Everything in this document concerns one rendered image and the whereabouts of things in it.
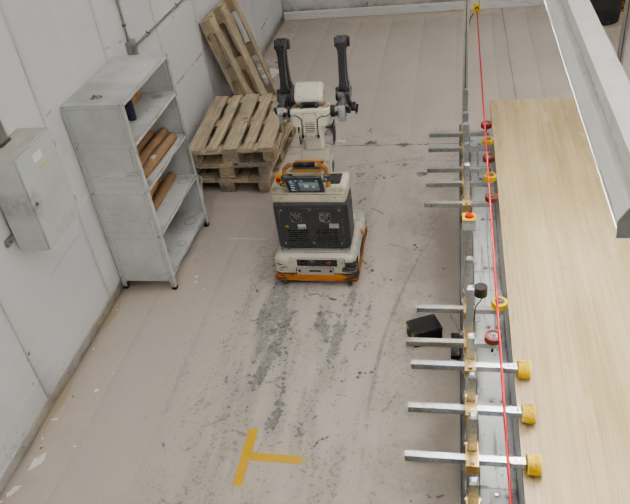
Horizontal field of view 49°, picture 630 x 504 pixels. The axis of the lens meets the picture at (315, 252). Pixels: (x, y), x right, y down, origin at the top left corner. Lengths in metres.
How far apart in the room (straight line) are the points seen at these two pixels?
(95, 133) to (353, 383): 2.37
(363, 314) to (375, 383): 0.66
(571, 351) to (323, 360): 1.80
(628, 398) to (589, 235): 1.19
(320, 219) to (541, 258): 1.69
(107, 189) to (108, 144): 0.37
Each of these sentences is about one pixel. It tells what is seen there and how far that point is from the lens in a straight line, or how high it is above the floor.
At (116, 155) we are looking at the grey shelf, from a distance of 4.89.
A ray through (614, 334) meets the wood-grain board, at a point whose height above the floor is 0.90.
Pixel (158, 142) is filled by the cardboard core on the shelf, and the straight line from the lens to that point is 5.48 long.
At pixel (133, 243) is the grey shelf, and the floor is 0.44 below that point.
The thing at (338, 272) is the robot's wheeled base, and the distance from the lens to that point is 5.04.
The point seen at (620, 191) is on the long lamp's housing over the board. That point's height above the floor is 2.37.
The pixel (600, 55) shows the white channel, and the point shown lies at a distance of 2.17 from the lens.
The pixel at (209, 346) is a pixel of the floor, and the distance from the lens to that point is 4.86.
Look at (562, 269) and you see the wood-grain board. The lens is 3.84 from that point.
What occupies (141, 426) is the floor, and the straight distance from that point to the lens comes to 4.51.
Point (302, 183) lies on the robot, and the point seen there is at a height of 0.89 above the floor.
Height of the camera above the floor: 3.24
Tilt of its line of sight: 36 degrees down
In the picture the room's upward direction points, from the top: 8 degrees counter-clockwise
